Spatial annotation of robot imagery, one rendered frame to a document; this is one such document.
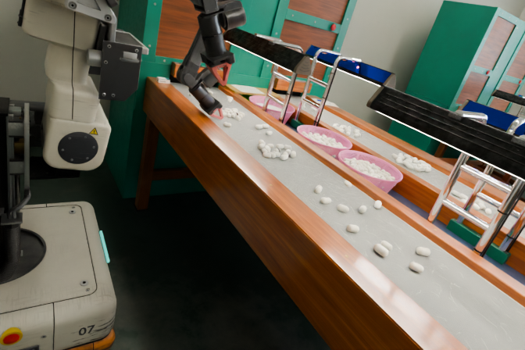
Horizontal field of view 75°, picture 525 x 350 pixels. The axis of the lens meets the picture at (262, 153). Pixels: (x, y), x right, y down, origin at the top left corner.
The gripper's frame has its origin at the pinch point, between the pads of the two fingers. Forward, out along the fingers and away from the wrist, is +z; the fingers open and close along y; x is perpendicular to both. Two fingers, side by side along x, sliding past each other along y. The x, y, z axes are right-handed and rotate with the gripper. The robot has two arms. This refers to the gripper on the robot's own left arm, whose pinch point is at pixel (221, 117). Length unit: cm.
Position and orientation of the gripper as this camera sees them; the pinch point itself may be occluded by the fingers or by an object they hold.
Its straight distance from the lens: 151.2
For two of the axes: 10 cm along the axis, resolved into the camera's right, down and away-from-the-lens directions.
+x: -7.1, 7.0, -0.9
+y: -5.3, -4.5, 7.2
